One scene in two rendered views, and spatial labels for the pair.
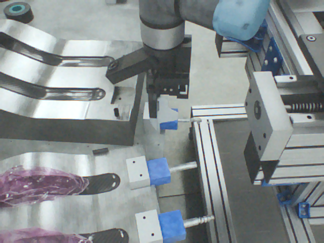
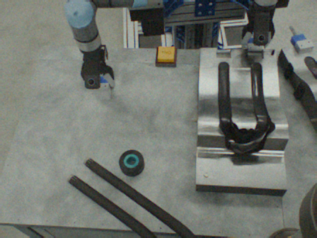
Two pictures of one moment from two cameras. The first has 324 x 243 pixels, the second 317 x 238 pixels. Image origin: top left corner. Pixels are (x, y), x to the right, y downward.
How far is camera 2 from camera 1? 130 cm
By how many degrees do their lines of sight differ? 46
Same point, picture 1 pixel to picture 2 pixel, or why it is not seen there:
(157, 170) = (301, 38)
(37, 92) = (257, 100)
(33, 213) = not seen: outside the picture
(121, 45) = (205, 59)
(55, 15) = (128, 136)
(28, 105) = (271, 100)
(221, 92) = not seen: hidden behind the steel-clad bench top
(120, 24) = (143, 85)
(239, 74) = not seen: hidden behind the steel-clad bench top
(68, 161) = (305, 76)
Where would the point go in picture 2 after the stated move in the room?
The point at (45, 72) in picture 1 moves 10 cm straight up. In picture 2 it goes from (238, 99) to (242, 81)
